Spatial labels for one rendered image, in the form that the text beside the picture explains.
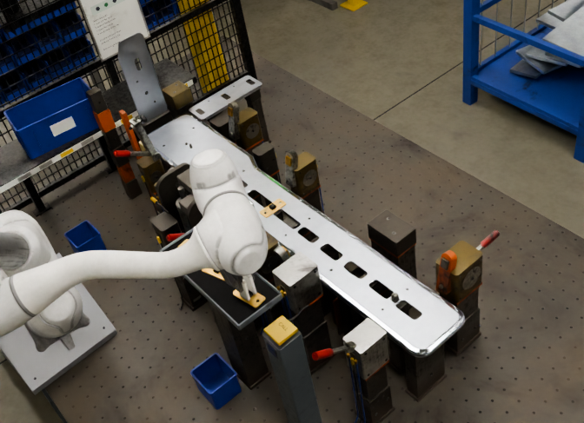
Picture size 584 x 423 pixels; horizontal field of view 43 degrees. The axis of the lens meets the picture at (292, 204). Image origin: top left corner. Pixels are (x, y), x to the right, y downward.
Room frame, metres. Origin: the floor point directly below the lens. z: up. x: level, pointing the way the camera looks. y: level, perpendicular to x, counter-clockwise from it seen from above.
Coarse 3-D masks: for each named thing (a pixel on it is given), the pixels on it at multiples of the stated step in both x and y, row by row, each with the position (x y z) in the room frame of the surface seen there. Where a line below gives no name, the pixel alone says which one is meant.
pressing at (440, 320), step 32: (160, 128) 2.24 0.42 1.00; (288, 192) 1.75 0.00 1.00; (320, 224) 1.57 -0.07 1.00; (320, 256) 1.44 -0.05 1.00; (352, 256) 1.42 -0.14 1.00; (352, 288) 1.30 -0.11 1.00; (416, 288) 1.26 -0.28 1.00; (384, 320) 1.18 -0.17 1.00; (416, 320) 1.16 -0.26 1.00; (448, 320) 1.13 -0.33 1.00; (416, 352) 1.06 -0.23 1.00
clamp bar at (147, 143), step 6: (132, 120) 2.00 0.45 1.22; (138, 120) 2.00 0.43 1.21; (144, 120) 2.00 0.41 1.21; (132, 126) 1.98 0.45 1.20; (138, 126) 1.98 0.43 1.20; (138, 132) 1.98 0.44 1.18; (144, 132) 1.99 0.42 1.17; (144, 138) 1.98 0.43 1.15; (144, 144) 1.99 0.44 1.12; (150, 144) 1.99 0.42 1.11; (150, 150) 1.99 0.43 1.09
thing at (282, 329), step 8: (280, 320) 1.12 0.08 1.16; (264, 328) 1.10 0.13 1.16; (272, 328) 1.10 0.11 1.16; (280, 328) 1.09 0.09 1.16; (288, 328) 1.09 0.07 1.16; (296, 328) 1.08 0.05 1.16; (272, 336) 1.08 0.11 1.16; (280, 336) 1.07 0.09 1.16; (288, 336) 1.07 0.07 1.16; (280, 344) 1.05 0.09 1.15
